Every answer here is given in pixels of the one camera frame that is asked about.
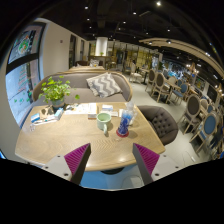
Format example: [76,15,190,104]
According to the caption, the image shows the pale green mug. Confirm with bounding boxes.
[96,112,112,135]

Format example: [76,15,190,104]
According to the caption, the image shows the ceiling lights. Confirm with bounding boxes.
[83,1,214,58]

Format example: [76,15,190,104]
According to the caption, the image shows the green potted plant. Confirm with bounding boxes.
[38,75,81,109]

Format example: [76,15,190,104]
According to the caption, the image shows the clear water bottle blue label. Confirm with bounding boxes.
[117,101,135,137]

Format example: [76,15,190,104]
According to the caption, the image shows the grey curved bench sofa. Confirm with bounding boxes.
[32,69,134,108]

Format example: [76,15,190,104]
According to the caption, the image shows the white round column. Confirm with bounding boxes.
[94,36,109,58]

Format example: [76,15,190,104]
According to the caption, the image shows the grey white chevron pillow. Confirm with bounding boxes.
[85,72,124,98]

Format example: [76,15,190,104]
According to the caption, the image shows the clear plastic cup with straw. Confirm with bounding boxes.
[130,109,139,126]

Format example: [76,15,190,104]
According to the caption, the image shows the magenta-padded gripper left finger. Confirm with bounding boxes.
[41,143,92,185]

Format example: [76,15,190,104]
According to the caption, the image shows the blue and white card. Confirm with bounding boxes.
[100,104,114,113]

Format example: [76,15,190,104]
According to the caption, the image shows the dark grey tufted armchair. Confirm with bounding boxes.
[137,105,180,146]

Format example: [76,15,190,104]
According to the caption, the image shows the window with printed posters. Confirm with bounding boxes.
[4,23,46,128]

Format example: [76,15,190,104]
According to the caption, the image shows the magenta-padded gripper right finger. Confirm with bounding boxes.
[132,143,183,186]

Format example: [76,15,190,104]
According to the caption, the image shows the blue tissue pack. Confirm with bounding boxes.
[53,108,65,121]

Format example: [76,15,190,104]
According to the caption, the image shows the dining chairs and tables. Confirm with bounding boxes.
[128,61,224,158]

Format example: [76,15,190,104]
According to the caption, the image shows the flat round red coaster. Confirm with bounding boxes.
[115,128,130,138]

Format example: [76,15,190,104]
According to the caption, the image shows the printed menu sheet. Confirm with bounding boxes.
[63,102,98,118]

